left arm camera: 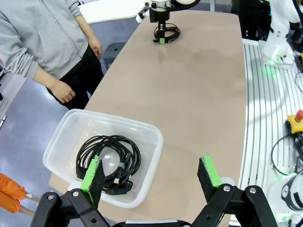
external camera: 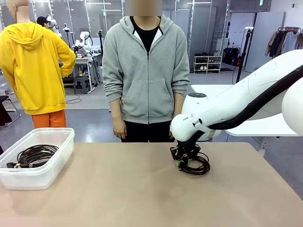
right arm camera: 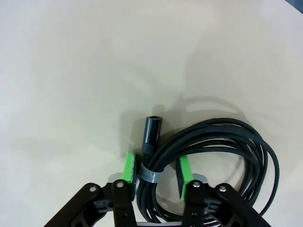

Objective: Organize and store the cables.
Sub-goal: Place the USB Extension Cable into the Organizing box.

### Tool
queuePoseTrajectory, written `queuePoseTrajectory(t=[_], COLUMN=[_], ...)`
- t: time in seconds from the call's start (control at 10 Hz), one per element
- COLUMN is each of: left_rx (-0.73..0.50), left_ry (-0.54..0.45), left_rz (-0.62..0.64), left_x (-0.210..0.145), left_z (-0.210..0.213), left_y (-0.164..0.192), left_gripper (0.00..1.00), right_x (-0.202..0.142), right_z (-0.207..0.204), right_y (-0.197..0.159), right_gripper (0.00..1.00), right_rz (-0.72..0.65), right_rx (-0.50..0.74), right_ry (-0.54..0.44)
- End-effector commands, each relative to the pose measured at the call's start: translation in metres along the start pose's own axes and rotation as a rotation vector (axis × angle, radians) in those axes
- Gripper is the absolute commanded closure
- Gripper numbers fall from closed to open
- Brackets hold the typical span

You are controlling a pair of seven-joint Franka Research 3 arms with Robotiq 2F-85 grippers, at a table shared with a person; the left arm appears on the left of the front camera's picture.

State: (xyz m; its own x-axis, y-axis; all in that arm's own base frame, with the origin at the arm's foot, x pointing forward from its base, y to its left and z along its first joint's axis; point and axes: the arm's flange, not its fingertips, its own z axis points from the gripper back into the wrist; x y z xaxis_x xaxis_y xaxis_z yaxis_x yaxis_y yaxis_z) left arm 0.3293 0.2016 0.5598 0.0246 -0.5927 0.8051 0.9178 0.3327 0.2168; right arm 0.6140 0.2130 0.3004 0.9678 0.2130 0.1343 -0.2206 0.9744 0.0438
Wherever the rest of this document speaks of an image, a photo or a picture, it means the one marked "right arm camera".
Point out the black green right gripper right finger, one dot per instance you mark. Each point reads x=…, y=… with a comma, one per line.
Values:
x=185, y=172

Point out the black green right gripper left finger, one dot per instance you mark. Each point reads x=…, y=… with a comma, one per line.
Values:
x=127, y=168

